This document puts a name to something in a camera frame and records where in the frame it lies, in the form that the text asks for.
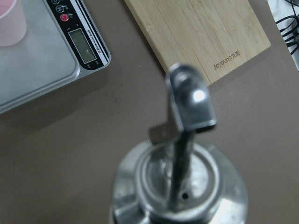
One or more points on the glass sauce bottle metal spout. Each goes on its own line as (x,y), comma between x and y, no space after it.
(173,178)

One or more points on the digital kitchen scale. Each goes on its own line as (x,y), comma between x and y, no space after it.
(61,44)

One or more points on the bamboo cutting board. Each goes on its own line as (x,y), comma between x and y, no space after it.
(215,36)

